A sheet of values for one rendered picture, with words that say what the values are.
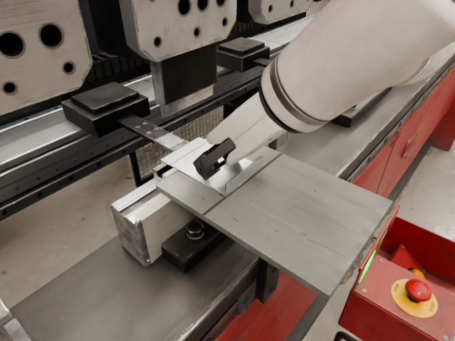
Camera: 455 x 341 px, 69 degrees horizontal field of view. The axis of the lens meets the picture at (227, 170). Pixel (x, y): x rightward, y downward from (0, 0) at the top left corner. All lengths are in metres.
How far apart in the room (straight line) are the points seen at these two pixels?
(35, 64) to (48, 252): 1.61
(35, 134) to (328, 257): 0.53
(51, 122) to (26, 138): 0.06
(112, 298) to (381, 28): 0.45
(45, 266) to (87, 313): 1.31
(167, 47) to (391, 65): 0.22
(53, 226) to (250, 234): 1.67
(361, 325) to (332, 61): 0.53
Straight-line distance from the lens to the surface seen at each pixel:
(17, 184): 0.66
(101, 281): 0.54
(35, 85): 0.31
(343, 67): 0.28
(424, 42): 0.28
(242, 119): 0.35
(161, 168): 0.50
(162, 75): 0.43
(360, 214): 0.45
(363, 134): 0.88
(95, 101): 0.65
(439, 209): 2.21
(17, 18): 0.30
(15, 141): 0.69
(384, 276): 0.69
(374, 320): 0.68
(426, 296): 0.66
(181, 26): 0.39
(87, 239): 1.85
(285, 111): 0.32
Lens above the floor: 1.30
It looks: 37 degrees down
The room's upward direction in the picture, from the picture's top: straight up
